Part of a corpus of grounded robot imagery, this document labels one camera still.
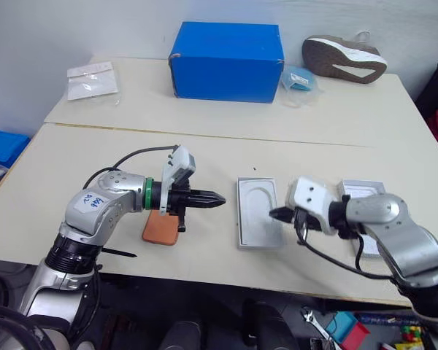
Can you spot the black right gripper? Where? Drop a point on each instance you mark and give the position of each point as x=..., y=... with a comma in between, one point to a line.
x=306, y=220

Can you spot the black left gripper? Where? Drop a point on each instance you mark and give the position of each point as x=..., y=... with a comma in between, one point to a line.
x=178, y=202

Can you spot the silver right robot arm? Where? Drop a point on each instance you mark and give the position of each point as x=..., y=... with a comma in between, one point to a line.
x=405, y=237

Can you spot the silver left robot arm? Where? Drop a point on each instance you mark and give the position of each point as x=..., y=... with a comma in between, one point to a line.
x=106, y=204

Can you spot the white phone box base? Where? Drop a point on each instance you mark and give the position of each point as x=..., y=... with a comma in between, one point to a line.
x=255, y=218

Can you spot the orange phone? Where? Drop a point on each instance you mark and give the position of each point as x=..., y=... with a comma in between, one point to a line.
x=160, y=229

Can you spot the white phone box lid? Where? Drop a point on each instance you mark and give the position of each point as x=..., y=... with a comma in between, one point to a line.
x=361, y=189

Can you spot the large blue cardboard box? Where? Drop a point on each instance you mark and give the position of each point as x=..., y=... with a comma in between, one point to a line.
x=226, y=62

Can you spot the red box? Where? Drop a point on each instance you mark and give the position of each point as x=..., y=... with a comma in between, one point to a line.
x=354, y=334

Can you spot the thin black pointed strip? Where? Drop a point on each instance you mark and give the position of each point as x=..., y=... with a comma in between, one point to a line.
x=118, y=252

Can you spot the silver wrench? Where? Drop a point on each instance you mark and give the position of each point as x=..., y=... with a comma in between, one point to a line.
x=315, y=319

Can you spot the blue tray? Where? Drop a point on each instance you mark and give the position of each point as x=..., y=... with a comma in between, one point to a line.
x=341, y=322

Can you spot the blue item in plastic bag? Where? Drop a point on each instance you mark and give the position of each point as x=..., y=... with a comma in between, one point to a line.
x=297, y=78

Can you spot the small dark rounded shape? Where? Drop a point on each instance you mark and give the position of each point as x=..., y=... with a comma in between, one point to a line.
x=184, y=335

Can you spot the brown shoe with white sole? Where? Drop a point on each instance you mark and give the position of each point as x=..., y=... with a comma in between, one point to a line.
x=341, y=60

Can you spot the clear bag with white card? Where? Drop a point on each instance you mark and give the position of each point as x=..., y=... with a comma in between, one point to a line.
x=91, y=80

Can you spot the colourful toy blocks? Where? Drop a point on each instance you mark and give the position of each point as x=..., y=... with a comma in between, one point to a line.
x=410, y=334

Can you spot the blue plastic bin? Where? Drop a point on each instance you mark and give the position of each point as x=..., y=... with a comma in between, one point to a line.
x=3, y=146

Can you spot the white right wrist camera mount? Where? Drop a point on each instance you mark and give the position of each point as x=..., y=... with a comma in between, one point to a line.
x=310, y=197

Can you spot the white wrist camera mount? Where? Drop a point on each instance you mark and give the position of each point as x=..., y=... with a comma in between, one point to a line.
x=180, y=160
x=310, y=197

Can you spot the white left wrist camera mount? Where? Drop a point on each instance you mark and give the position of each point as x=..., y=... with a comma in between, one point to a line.
x=180, y=160

